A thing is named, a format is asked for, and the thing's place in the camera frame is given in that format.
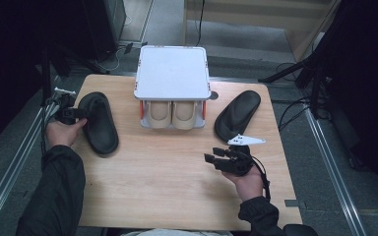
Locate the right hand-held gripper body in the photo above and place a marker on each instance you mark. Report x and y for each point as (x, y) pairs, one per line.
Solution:
(239, 162)

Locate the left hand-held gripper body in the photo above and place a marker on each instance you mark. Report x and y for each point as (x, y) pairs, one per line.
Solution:
(66, 108)

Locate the black flip-flop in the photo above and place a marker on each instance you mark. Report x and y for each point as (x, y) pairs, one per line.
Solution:
(100, 128)
(238, 114)

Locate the cream clog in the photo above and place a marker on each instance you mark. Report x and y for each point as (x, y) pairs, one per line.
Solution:
(159, 114)
(184, 114)

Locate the white shoe rack orange posts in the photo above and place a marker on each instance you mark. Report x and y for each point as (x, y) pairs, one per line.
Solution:
(172, 72)

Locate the person's right hand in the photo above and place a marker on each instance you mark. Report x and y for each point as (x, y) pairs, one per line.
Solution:
(247, 185)

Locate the person's left hand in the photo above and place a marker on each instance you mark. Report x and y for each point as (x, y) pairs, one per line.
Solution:
(62, 134)

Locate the black stand pole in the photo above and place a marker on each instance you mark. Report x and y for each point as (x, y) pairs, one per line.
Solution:
(46, 75)

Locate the round grey table grommet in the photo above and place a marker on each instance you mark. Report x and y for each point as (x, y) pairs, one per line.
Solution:
(214, 95)

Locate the grey tape strip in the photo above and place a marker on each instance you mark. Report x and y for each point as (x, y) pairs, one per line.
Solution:
(293, 203)

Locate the black power plug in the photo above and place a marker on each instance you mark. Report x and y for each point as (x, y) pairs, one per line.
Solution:
(128, 47)

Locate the dark cabinet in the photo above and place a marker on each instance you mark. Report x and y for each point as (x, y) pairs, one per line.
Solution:
(106, 26)

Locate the black chair part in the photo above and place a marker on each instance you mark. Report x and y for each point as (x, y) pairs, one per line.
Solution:
(302, 230)

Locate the black tripod stand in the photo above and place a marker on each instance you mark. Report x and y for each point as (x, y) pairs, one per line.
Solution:
(308, 65)

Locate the metal floor rail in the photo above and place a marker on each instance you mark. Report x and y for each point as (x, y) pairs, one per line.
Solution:
(334, 170)
(10, 170)

